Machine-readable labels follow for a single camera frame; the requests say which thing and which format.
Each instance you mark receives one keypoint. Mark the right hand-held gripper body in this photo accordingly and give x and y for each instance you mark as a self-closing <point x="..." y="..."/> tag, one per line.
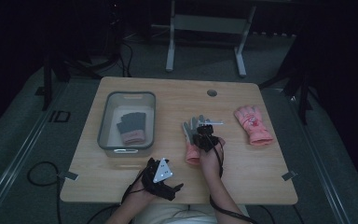
<point x="206" y="138"/>

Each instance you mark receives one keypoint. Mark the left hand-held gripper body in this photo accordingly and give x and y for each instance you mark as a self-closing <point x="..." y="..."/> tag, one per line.
<point x="161" y="174"/>

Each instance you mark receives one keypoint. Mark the pink ski glove grey palm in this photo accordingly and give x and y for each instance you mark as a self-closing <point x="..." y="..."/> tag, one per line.
<point x="190" y="127"/>

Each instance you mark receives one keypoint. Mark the white plastic bin grey rim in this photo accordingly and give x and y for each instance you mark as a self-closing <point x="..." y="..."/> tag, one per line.
<point x="127" y="124"/>

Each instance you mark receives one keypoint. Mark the person's right hand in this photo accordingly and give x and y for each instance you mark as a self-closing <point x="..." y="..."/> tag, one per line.
<point x="211" y="158"/>

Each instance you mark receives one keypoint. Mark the person's left hand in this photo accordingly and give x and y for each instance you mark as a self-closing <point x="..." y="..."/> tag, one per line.
<point x="140" y="196"/>

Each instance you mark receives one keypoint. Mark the person's light trousers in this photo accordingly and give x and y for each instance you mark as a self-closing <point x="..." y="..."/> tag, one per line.
<point x="174" y="214"/>

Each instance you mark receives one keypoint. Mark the pink ski glove cartoon print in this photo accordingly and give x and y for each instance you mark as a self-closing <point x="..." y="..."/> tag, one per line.
<point x="254" y="126"/>

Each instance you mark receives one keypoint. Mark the grey metal table tab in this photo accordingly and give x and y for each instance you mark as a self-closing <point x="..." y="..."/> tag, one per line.
<point x="70" y="176"/>
<point x="289" y="175"/>

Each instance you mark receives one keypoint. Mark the black tripod stand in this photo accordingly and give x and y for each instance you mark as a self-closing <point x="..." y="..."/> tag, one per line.
<point x="62" y="65"/>
<point x="295" y="81"/>

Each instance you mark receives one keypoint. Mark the white metal desk frame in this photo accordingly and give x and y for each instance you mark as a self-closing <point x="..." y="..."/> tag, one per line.
<point x="208" y="25"/>

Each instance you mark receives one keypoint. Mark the black rectangular floor bracket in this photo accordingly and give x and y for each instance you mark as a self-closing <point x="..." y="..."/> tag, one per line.
<point x="59" y="116"/>

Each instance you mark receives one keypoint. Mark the metal floor rail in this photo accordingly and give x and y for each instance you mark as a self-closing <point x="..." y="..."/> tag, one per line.
<point x="320" y="174"/>
<point x="18" y="155"/>

